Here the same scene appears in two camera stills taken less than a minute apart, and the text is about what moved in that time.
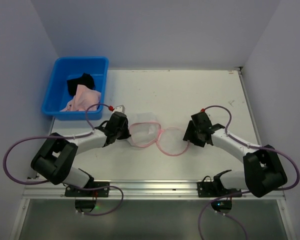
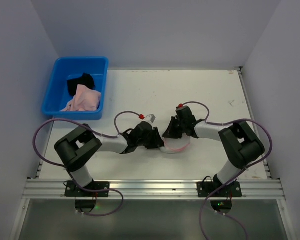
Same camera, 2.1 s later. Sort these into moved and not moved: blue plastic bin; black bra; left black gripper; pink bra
Moved: left black gripper
Not moved: blue plastic bin; pink bra; black bra
